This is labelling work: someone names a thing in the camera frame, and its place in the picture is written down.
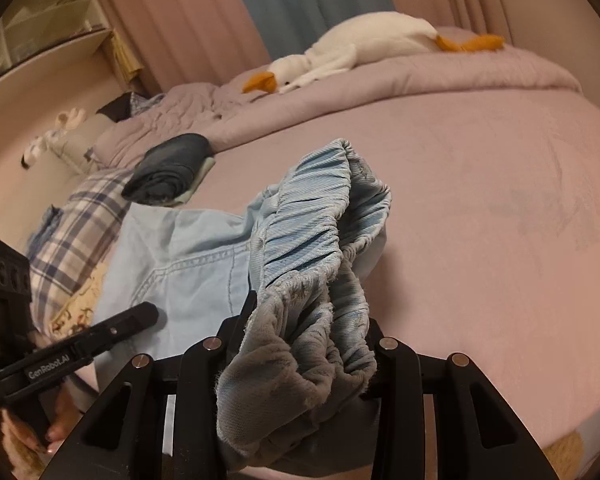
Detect person's left hand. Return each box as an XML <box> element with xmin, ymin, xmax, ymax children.
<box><xmin>41</xmin><ymin>389</ymin><xmax>88</xmax><ymax>457</ymax></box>

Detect black cloth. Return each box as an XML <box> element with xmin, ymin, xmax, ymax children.
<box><xmin>96</xmin><ymin>92</ymin><xmax>147</xmax><ymax>124</ymax></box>

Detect dark folded clothes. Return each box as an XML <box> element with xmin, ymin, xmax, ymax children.
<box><xmin>121</xmin><ymin>133</ymin><xmax>213</xmax><ymax>206</ymax></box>

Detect light blue pants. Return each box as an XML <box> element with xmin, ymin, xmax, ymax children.
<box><xmin>95</xmin><ymin>137</ymin><xmax>394</xmax><ymax>477</ymax></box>

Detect bed with pink sheet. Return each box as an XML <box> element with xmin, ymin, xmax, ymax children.
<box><xmin>30</xmin><ymin>85</ymin><xmax>600</xmax><ymax>477</ymax></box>

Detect plaid cloth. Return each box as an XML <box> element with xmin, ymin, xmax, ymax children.
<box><xmin>27</xmin><ymin>167</ymin><xmax>137</xmax><ymax>337</ymax></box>

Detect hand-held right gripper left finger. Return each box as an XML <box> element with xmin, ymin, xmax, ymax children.
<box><xmin>40</xmin><ymin>289</ymin><xmax>259</xmax><ymax>480</ymax></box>

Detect small white plush toy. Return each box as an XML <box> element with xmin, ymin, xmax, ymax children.
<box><xmin>21</xmin><ymin>107</ymin><xmax>89</xmax><ymax>169</ymax></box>

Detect blue curtain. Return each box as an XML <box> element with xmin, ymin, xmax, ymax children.
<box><xmin>220</xmin><ymin>0</ymin><xmax>397</xmax><ymax>62</ymax></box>

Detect pink quilt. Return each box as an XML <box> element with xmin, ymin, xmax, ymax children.
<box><xmin>92</xmin><ymin>25</ymin><xmax>584</xmax><ymax>172</ymax></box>

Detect white goose plush toy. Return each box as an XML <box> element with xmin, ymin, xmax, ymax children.
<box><xmin>242</xmin><ymin>11</ymin><xmax>506</xmax><ymax>95</ymax></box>

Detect white shelf unit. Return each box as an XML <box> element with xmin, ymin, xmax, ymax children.
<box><xmin>0</xmin><ymin>0</ymin><xmax>147</xmax><ymax>107</ymax></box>

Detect yellow patterned cloth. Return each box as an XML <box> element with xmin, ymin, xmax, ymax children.
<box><xmin>47</xmin><ymin>260</ymin><xmax>112</xmax><ymax>342</ymax></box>

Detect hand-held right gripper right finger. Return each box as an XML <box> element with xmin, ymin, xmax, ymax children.
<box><xmin>362</xmin><ymin>319</ymin><xmax>561</xmax><ymax>480</ymax></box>

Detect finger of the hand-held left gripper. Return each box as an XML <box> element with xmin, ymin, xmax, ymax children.
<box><xmin>66</xmin><ymin>302</ymin><xmax>160</xmax><ymax>361</ymax></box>

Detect light green cloth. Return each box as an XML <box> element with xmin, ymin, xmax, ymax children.
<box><xmin>170</xmin><ymin>157</ymin><xmax>216</xmax><ymax>206</ymax></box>

